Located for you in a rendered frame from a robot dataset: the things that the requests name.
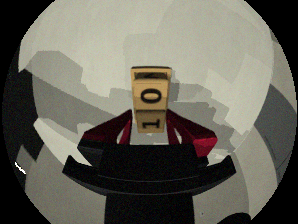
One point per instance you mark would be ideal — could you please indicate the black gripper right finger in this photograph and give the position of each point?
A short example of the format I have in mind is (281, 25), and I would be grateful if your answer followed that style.
(202, 138)

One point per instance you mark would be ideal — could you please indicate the tan cardboard tray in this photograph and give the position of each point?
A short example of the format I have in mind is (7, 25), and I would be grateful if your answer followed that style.
(135, 69)

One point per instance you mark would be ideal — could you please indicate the tan cardboard cube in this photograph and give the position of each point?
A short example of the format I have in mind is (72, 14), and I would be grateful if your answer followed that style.
(151, 91)
(150, 121)

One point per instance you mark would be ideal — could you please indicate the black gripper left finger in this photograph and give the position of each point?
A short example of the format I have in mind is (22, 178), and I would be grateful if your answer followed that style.
(109, 130)

